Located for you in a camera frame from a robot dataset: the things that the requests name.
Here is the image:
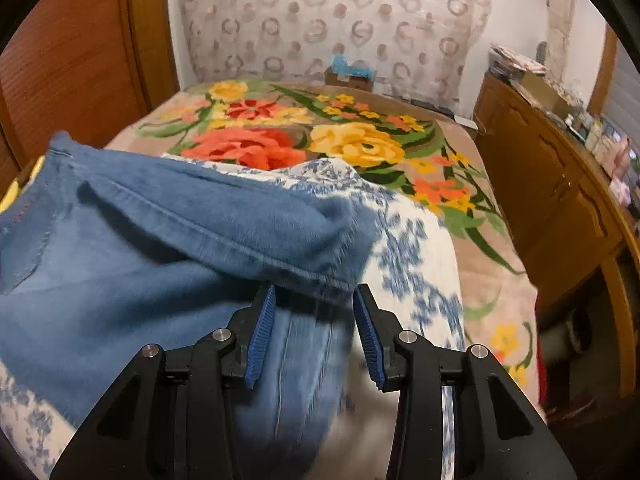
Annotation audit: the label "flower print blanket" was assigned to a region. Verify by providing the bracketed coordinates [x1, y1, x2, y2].
[102, 79, 546, 411]

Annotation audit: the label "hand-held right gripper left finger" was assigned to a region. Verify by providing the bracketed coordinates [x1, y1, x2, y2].
[50, 284, 277, 480]

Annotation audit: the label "white blue floral bedsheet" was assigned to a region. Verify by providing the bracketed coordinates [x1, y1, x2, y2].
[0, 157, 468, 480]

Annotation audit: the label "cardboard box with blue item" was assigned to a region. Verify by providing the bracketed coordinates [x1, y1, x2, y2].
[324, 55, 376, 92]

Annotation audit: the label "beige lace curtain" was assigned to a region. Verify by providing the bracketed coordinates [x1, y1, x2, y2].
[545, 0, 576, 51]

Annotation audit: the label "stack of papers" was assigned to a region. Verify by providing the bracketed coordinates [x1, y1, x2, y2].
[487, 42, 548, 81]

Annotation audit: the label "blue denim pants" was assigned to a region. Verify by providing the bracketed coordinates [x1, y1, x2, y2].
[0, 130, 381, 480]

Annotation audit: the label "wooden sideboard cabinet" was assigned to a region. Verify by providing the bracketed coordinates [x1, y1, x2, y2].
[472, 72, 640, 411]

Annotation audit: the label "yellow item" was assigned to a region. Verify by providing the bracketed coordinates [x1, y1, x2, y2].
[0, 157, 46, 211]

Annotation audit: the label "open cardboard box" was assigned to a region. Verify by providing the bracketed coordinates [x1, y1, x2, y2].
[520, 70, 571, 111]

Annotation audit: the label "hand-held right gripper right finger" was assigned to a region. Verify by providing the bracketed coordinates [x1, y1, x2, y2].
[352, 284, 581, 480]

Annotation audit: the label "window roller blind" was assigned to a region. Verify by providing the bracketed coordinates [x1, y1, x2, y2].
[602, 45, 640, 136]

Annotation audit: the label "circle pattern curtain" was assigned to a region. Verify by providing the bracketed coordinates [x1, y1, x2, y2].
[177, 0, 496, 111]

